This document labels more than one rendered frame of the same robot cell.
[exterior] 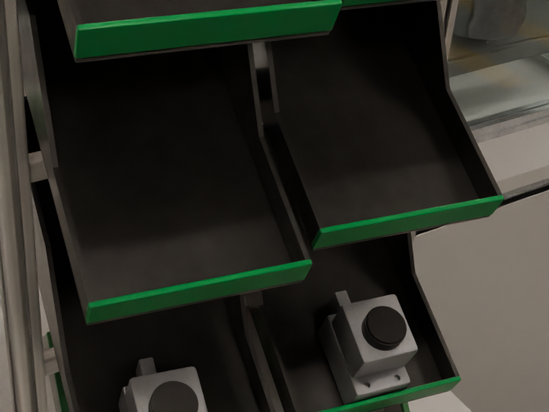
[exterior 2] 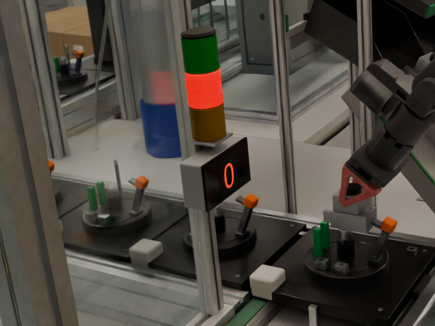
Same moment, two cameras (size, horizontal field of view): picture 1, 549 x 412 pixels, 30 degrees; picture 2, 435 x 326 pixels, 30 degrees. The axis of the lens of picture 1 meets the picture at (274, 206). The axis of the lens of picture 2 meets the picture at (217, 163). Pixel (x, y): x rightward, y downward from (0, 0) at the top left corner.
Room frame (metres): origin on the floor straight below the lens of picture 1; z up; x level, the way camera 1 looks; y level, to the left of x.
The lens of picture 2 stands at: (-0.69, 0.90, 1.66)
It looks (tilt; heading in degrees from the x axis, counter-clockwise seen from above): 22 degrees down; 340
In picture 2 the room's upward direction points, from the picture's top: 6 degrees counter-clockwise
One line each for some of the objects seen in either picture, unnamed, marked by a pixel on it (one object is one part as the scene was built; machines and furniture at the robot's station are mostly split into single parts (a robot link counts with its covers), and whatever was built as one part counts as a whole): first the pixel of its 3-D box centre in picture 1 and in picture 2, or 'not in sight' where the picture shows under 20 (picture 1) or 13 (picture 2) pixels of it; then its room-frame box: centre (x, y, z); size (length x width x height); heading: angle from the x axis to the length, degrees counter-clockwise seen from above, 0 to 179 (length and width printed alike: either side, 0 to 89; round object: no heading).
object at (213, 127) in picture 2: not in sight; (207, 119); (0.35, 0.52, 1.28); 0.05 x 0.05 x 0.05
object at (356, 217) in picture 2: not in sight; (347, 205); (0.36, 0.30, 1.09); 0.08 x 0.04 x 0.07; 35
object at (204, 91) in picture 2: not in sight; (204, 86); (0.35, 0.52, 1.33); 0.05 x 0.05 x 0.05
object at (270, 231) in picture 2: not in sight; (216, 219); (0.57, 0.45, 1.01); 0.24 x 0.24 x 0.13; 35
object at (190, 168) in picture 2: not in sight; (207, 114); (0.35, 0.52, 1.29); 0.12 x 0.05 x 0.25; 125
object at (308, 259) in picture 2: not in sight; (346, 261); (0.36, 0.30, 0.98); 0.14 x 0.14 x 0.02
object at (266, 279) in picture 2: not in sight; (267, 282); (0.39, 0.44, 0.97); 0.05 x 0.05 x 0.04; 35
